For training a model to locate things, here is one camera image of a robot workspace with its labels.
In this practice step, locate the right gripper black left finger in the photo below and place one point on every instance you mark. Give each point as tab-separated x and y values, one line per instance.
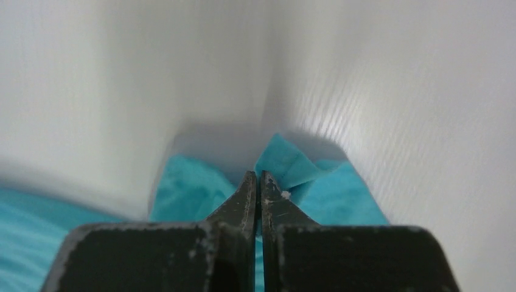
214	254

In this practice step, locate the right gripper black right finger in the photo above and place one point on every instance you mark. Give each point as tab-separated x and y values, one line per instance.
301	255

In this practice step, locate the teal t shirt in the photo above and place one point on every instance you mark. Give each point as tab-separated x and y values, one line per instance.
328	190

